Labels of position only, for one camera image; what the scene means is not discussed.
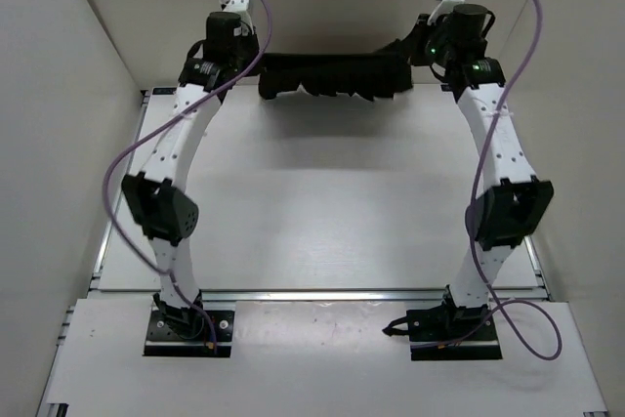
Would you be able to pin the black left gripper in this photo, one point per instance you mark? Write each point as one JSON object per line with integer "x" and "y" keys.
{"x": 254, "y": 39}

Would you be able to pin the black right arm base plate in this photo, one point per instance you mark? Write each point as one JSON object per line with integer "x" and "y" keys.
{"x": 447, "y": 333}

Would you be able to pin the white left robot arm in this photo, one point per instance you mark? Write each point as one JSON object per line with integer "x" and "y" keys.
{"x": 156, "y": 195}

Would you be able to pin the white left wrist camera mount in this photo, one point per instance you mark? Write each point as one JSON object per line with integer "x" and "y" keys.
{"x": 244, "y": 8}

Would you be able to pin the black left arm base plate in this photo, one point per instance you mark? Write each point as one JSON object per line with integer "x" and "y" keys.
{"x": 168, "y": 337}

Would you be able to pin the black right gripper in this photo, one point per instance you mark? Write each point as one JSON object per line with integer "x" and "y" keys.
{"x": 443, "y": 26}

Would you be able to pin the black pleated skirt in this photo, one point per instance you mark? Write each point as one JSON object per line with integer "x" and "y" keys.
{"x": 379, "y": 74}

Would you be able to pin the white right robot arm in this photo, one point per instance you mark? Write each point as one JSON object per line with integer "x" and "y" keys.
{"x": 507, "y": 198}

